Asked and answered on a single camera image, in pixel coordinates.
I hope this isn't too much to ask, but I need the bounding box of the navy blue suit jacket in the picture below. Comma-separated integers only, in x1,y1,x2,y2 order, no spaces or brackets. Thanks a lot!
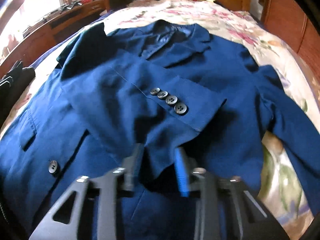
0,19,320,240

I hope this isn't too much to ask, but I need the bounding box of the black folded clothes pile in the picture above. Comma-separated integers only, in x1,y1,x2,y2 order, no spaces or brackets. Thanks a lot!
0,60,35,126

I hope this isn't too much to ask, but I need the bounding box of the navy blue bed sheet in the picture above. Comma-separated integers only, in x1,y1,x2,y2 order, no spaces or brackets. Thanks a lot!
30,10,116,69

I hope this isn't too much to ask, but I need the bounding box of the wooden desk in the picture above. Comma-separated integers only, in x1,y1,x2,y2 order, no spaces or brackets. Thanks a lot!
1,0,105,76

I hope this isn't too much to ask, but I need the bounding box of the wooden slatted wardrobe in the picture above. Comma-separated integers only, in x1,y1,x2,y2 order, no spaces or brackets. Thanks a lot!
261,0,319,75

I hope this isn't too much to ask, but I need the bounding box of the window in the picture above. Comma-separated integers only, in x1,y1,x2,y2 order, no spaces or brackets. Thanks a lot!
1,0,67,59

